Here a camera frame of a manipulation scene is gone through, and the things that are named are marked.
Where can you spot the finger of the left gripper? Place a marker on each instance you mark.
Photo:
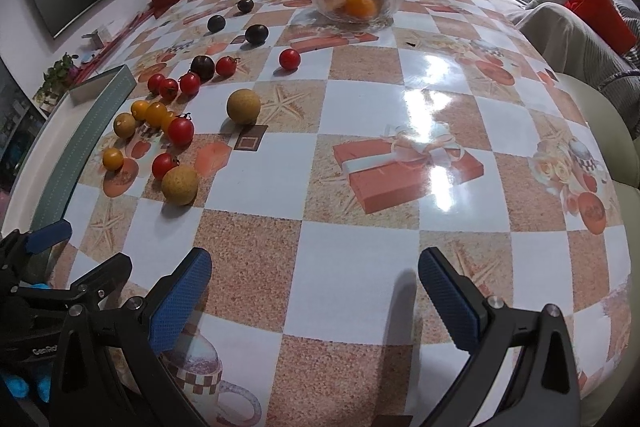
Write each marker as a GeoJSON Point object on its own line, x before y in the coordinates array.
{"type": "Point", "coordinates": [88, 291]}
{"type": "Point", "coordinates": [35, 242]}

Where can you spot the tan round fruit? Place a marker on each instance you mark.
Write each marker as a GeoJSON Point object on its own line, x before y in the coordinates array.
{"type": "Point", "coordinates": [180, 185]}
{"type": "Point", "coordinates": [243, 106]}

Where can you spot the dark purple tomato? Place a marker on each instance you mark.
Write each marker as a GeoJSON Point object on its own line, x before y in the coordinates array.
{"type": "Point", "coordinates": [256, 34]}
{"type": "Point", "coordinates": [216, 23]}
{"type": "Point", "coordinates": [204, 67]}
{"type": "Point", "coordinates": [245, 6]}

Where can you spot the lone red tomato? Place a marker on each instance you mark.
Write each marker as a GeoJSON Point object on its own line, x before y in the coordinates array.
{"type": "Point", "coordinates": [289, 60]}

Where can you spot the red tomato beside purple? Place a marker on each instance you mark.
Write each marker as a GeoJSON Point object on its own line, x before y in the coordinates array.
{"type": "Point", "coordinates": [226, 66]}

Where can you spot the red tomato row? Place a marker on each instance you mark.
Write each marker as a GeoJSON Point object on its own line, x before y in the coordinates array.
{"type": "Point", "coordinates": [168, 89]}
{"type": "Point", "coordinates": [154, 82]}
{"type": "Point", "coordinates": [189, 84]}

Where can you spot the olive yellow tomato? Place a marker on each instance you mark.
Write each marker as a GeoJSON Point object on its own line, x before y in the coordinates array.
{"type": "Point", "coordinates": [124, 126]}

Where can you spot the white rectangular tray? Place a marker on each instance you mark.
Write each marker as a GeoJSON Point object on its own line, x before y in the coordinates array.
{"type": "Point", "coordinates": [53, 165]}

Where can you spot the glass fruit bowl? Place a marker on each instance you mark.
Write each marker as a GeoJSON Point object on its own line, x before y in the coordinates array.
{"type": "Point", "coordinates": [332, 9]}

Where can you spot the red tomato with stem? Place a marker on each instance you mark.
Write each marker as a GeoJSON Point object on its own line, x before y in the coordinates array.
{"type": "Point", "coordinates": [180, 131]}

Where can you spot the orange tomato middle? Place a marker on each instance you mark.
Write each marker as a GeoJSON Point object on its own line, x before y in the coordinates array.
{"type": "Point", "coordinates": [154, 114]}

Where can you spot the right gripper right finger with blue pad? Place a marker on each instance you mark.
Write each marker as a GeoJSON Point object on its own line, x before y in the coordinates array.
{"type": "Point", "coordinates": [543, 388]}

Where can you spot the dark purple tomato far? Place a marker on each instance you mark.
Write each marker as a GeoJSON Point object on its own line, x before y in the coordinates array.
{"type": "Point", "coordinates": [245, 6]}

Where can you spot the red tomato row right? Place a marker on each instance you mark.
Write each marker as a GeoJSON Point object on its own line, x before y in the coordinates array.
{"type": "Point", "coordinates": [189, 84]}

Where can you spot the dark purple tomato centre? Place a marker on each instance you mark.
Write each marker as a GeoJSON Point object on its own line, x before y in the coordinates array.
{"type": "Point", "coordinates": [256, 34]}

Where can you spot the red cherry tomato front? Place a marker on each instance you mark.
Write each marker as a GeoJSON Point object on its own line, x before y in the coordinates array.
{"type": "Point", "coordinates": [162, 164]}

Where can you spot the blue gloved hand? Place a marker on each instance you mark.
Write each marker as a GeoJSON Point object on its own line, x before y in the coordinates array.
{"type": "Point", "coordinates": [25, 384]}

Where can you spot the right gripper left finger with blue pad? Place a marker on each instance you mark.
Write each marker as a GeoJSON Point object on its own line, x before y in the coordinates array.
{"type": "Point", "coordinates": [108, 370]}

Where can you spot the red tomato row left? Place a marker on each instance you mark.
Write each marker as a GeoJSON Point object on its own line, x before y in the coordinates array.
{"type": "Point", "coordinates": [154, 82]}

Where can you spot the dark purple tomato left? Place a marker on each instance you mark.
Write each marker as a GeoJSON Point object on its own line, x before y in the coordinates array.
{"type": "Point", "coordinates": [216, 23]}

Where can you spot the green potted plant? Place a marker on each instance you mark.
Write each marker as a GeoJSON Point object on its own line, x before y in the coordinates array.
{"type": "Point", "coordinates": [58, 78]}

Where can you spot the dark purple tomato near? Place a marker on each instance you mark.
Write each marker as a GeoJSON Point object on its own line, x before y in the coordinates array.
{"type": "Point", "coordinates": [204, 67]}

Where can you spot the orange mandarin front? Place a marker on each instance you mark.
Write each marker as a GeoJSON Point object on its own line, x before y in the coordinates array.
{"type": "Point", "coordinates": [360, 9]}

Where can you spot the red tomato row middle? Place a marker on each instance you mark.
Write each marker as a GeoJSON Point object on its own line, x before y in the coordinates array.
{"type": "Point", "coordinates": [168, 89]}

